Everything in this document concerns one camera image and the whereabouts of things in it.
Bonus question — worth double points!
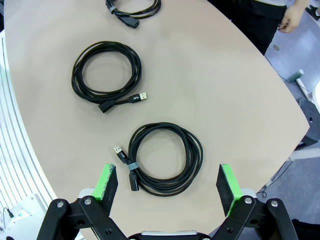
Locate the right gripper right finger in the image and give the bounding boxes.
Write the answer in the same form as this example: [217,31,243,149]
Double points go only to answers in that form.
[209,163,300,240]

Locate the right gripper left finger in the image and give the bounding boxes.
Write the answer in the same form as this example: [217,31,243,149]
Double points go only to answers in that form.
[37,163,131,240]

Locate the black USB cable grey tie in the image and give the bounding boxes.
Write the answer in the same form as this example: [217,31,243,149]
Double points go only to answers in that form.
[112,121,204,197]

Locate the black power cable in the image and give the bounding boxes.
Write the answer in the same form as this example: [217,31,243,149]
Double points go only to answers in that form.
[104,0,162,29]

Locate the person's left hand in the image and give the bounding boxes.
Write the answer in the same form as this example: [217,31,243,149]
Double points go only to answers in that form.
[277,4,308,34]

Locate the white device box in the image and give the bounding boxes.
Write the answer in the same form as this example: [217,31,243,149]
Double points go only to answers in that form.
[0,192,50,240]

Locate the black floor base block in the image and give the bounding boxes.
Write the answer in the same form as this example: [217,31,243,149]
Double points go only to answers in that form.
[298,97,320,149]

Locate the white tube grey cap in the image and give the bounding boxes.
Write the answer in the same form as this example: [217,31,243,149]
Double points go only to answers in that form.
[286,69,316,101]

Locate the person wearing grey hoodie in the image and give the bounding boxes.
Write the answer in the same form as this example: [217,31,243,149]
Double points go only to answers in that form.
[206,0,289,57]

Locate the white slatted frame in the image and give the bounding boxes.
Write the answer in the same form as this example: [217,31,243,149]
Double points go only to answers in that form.
[0,29,60,216]

